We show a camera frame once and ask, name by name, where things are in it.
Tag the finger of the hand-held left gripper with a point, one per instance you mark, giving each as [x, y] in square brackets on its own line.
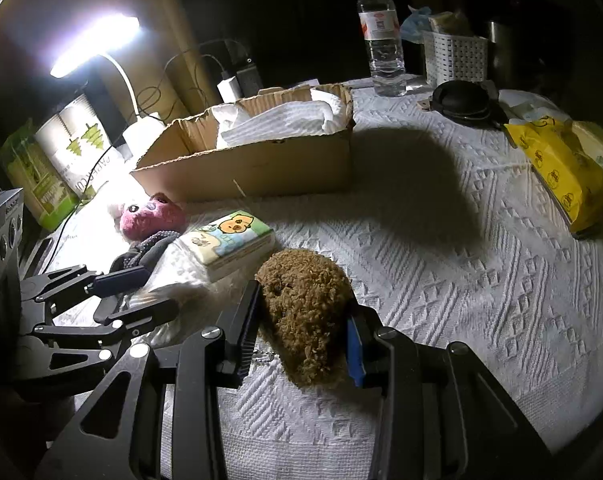
[131, 312]
[118, 277]

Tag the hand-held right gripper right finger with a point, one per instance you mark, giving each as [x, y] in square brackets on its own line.
[355, 347]

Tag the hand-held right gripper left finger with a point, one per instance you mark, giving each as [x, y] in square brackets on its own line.
[245, 327]

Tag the brown fuzzy plush toy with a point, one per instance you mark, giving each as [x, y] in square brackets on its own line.
[306, 317]

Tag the cardboard box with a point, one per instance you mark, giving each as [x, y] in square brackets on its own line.
[261, 152]

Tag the grey knitted cloth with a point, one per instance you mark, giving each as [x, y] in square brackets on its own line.
[144, 252]

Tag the clear plastic bag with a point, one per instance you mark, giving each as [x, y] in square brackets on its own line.
[181, 285]

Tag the pink plush toy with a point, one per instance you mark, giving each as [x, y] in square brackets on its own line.
[149, 217]

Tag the cartoon print tissue pack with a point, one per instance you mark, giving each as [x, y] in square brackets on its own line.
[234, 240]

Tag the green carton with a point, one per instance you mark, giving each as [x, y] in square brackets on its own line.
[31, 175]

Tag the white textured tablecloth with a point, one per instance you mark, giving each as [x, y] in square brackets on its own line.
[431, 270]

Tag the white tree print paper cup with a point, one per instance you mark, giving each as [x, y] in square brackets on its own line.
[76, 147]

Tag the white cloth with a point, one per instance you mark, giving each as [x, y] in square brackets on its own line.
[286, 117]

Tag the white charger plug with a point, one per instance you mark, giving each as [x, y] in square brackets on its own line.
[229, 87]

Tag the white desk lamp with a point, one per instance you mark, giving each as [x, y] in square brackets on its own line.
[106, 50]

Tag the black power adapter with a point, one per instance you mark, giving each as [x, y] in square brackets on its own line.
[249, 72]

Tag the yellow printed wipes pack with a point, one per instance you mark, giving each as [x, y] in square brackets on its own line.
[556, 170]

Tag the black round case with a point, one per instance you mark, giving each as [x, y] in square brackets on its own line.
[464, 100]

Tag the white woven plastic basket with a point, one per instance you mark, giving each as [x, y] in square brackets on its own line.
[454, 57]

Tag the clear plastic water bottle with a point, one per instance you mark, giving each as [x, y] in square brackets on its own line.
[381, 35]

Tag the pale yellow packet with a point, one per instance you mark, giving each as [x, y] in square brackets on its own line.
[599, 145]

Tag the metal canister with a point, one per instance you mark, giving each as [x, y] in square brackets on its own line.
[501, 47]

